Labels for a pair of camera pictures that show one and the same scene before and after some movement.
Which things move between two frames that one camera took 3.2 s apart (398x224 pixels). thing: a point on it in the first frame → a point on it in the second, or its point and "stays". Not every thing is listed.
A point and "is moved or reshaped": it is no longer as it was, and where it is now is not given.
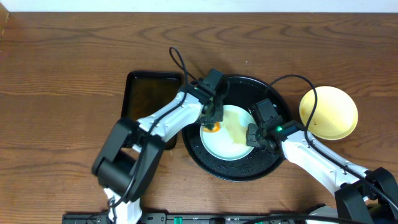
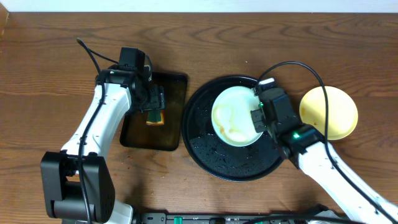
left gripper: (213, 115) → (155, 101)
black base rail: (181, 218) stays
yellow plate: (335, 115) stays
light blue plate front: (229, 142) is moved or reshaped
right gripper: (250, 140) → (257, 116)
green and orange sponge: (216, 128) is moved or reshaped
